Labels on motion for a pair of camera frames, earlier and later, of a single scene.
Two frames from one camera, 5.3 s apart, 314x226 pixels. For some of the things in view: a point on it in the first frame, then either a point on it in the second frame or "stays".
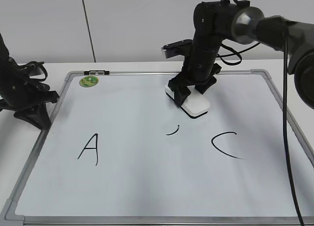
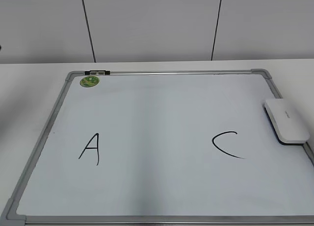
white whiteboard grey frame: x=119 y=151 stays
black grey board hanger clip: x=96 y=72 stays
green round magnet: x=89 y=81 stays
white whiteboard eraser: x=197 y=105 to x=288 y=126
